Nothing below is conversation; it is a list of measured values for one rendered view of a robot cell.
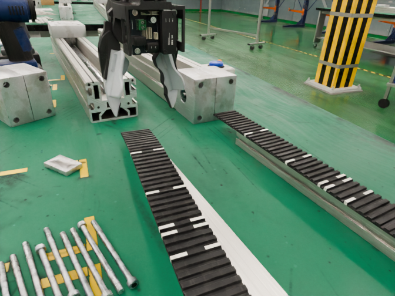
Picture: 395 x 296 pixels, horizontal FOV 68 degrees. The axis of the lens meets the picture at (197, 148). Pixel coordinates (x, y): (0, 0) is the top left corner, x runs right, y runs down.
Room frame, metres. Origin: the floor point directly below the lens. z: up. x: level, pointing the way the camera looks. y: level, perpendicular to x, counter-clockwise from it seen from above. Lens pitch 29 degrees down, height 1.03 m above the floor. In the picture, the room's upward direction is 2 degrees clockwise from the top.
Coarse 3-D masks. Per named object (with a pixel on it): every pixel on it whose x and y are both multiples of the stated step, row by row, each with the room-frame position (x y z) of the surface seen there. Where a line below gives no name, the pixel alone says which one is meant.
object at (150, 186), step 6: (156, 180) 0.30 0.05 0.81; (162, 180) 0.30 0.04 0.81; (168, 180) 0.31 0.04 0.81; (174, 180) 0.31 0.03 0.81; (180, 180) 0.31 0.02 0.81; (144, 186) 0.29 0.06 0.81; (150, 186) 0.29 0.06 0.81; (156, 186) 0.29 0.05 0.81; (162, 186) 0.29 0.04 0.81; (168, 186) 0.29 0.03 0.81; (174, 186) 0.30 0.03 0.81
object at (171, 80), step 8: (152, 56) 0.43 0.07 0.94; (160, 56) 0.42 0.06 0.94; (168, 56) 0.41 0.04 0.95; (160, 64) 0.42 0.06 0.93; (168, 64) 0.41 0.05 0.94; (160, 72) 0.43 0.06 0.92; (168, 72) 0.42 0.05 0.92; (176, 72) 0.40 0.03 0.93; (160, 80) 0.44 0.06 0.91; (168, 80) 0.43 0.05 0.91; (176, 80) 0.41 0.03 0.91; (168, 88) 0.43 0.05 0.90; (176, 88) 0.42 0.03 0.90; (184, 88) 0.39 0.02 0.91; (168, 96) 0.43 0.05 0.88; (176, 96) 0.43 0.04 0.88
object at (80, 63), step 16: (64, 48) 0.87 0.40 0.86; (80, 48) 1.05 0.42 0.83; (96, 48) 0.89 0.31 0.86; (64, 64) 0.90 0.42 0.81; (80, 64) 0.69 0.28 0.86; (96, 64) 0.81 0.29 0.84; (80, 80) 0.60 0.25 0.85; (96, 80) 0.56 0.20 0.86; (128, 80) 0.59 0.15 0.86; (80, 96) 0.64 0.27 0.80; (96, 96) 0.57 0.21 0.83; (128, 96) 0.59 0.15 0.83; (96, 112) 0.58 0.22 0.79; (112, 112) 0.60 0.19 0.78; (128, 112) 0.58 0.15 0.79
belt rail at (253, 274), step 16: (192, 192) 0.29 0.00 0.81; (208, 208) 0.26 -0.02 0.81; (224, 224) 0.24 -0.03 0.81; (224, 240) 0.21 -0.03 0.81; (240, 240) 0.21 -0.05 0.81; (240, 256) 0.19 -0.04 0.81; (240, 272) 0.18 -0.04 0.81; (256, 272) 0.18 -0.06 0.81; (256, 288) 0.16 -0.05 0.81; (272, 288) 0.16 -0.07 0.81
